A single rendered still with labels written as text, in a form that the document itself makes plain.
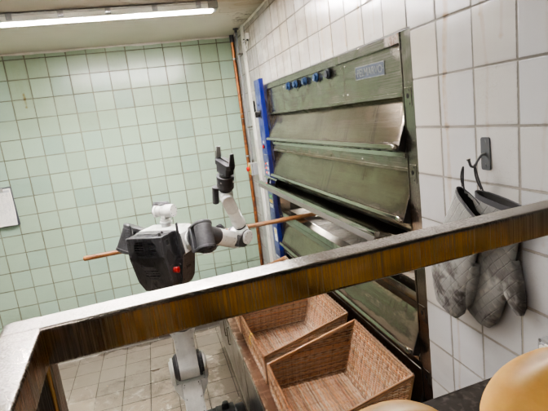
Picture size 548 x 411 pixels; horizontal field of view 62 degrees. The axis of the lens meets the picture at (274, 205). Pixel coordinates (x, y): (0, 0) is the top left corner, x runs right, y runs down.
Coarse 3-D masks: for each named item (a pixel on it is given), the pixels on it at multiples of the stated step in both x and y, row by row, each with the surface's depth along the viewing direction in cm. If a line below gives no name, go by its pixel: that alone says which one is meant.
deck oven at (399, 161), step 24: (408, 48) 149; (408, 72) 152; (264, 96) 333; (408, 96) 154; (408, 120) 156; (288, 144) 295; (312, 144) 251; (408, 144) 159; (408, 168) 161; (312, 192) 293; (312, 240) 280; (384, 336) 205
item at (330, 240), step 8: (288, 216) 325; (296, 224) 309; (304, 224) 293; (312, 224) 290; (312, 232) 278; (320, 232) 269; (328, 232) 267; (320, 240) 265; (328, 240) 253; (336, 240) 250; (336, 248) 243; (384, 280) 194; (392, 280) 187; (400, 280) 184; (408, 280) 183; (400, 288) 181; (408, 288) 176
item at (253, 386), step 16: (224, 320) 337; (224, 336) 360; (240, 336) 284; (240, 352) 276; (240, 368) 289; (256, 368) 246; (240, 384) 307; (256, 384) 231; (304, 384) 225; (352, 384) 221; (256, 400) 240; (272, 400) 216
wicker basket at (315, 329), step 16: (304, 304) 288; (320, 304) 269; (336, 304) 248; (256, 320) 281; (272, 320) 284; (288, 320) 287; (304, 320) 290; (320, 320) 266; (336, 320) 234; (256, 336) 280; (272, 336) 276; (288, 336) 274; (304, 336) 231; (256, 352) 245; (272, 352) 227
